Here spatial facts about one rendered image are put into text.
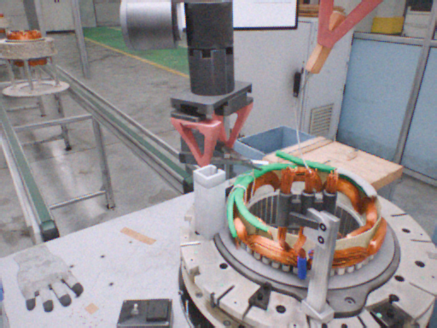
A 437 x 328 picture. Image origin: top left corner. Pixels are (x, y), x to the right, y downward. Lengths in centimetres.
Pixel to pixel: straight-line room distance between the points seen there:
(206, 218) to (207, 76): 17
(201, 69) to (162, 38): 6
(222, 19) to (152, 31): 8
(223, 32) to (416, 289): 35
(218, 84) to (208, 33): 6
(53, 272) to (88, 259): 9
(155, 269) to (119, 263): 10
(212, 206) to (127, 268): 51
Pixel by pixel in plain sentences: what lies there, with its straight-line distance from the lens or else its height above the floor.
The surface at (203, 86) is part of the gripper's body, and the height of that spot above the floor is 127.
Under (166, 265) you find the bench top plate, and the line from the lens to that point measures 89.
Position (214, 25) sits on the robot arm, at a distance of 42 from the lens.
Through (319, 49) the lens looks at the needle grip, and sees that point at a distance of 38.
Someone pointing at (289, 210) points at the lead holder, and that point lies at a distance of 31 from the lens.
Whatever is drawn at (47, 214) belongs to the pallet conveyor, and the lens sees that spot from 120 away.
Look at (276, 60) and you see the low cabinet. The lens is 288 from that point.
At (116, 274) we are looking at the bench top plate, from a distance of 89.
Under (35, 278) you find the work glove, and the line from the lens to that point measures 91.
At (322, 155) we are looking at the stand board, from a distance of 76.
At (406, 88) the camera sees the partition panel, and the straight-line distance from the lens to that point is 294.
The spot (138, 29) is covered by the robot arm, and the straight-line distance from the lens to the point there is 43.
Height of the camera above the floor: 138
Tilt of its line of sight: 26 degrees down
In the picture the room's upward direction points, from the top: straight up
